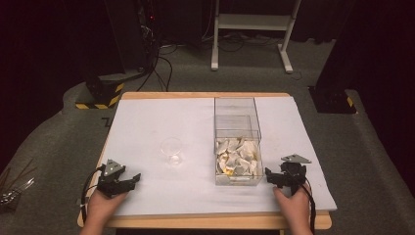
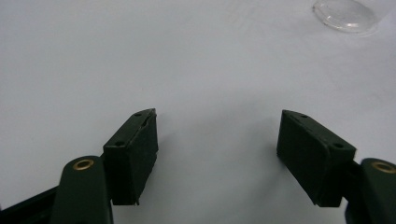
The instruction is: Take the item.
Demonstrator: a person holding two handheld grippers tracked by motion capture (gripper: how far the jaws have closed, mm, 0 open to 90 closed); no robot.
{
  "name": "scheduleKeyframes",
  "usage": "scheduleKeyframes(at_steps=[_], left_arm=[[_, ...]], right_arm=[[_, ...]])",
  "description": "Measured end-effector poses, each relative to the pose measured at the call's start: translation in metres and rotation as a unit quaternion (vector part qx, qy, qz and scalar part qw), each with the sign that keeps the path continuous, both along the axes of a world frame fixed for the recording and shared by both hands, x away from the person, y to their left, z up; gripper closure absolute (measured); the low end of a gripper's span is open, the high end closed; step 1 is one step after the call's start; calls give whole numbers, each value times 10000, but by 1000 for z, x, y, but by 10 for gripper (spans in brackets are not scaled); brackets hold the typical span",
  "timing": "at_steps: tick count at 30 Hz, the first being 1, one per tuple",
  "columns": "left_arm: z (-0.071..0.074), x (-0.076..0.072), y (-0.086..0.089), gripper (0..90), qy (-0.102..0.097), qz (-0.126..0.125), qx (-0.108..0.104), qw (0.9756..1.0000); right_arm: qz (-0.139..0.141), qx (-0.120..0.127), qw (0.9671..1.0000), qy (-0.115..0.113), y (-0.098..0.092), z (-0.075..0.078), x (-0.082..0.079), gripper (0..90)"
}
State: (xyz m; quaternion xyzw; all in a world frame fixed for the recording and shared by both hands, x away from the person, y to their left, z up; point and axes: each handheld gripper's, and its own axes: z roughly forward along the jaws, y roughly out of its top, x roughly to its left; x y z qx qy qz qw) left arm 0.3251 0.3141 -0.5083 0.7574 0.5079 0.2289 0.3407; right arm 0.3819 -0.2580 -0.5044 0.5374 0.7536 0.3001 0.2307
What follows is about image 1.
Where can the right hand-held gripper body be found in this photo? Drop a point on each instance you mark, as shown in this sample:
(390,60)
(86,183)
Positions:
(293,169)

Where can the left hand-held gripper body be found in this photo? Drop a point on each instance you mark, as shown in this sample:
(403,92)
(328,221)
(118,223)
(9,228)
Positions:
(112,169)

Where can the person's right hand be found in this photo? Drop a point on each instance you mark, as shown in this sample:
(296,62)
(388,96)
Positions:
(291,209)

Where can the person's left hand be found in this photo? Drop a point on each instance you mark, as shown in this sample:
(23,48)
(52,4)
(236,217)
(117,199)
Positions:
(102,205)

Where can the white table mat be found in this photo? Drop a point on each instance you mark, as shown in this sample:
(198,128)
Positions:
(163,186)

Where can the clear plastic drawer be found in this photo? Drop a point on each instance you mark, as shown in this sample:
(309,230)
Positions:
(239,163)

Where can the pile of white packets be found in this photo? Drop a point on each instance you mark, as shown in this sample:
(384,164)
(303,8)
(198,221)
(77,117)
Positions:
(238,156)

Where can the clear glass cup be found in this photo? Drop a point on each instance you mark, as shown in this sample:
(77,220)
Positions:
(172,150)

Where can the clear plastic drawer case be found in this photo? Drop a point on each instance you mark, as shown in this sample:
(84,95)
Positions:
(235,112)

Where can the black base with striped edge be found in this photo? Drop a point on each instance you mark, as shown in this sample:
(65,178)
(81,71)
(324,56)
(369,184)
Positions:
(102,93)

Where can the black stand base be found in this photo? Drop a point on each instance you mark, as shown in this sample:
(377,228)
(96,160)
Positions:
(331,99)

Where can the wooden table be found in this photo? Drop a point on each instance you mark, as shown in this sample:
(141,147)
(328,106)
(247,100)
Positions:
(202,222)

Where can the black equipment column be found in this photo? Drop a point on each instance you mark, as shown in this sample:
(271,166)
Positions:
(127,36)

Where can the white metal stand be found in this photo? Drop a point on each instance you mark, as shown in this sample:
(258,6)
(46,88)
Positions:
(254,22)

